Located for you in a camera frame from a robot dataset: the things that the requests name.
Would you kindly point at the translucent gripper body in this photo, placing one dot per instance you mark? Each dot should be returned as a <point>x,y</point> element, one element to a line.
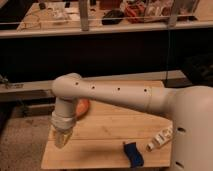
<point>61,137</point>

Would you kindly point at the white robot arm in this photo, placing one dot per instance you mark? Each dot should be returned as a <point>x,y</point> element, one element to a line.
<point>190,109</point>

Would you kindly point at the orange ceramic cup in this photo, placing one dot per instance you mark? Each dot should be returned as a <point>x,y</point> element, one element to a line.
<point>82,107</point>

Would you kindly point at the blue eraser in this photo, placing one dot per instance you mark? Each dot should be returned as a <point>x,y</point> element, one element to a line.
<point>134,156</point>

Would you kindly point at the black bag on shelf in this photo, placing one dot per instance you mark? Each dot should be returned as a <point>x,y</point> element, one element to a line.
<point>112,17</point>

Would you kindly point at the red object on shelf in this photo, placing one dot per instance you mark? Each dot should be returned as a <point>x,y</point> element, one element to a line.
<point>135,13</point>

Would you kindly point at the grey metal post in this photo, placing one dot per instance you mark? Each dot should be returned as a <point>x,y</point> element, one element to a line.
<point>174,13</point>
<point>83,10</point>

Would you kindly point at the right grey metal post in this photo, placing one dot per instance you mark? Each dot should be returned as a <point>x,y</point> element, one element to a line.
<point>174,13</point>

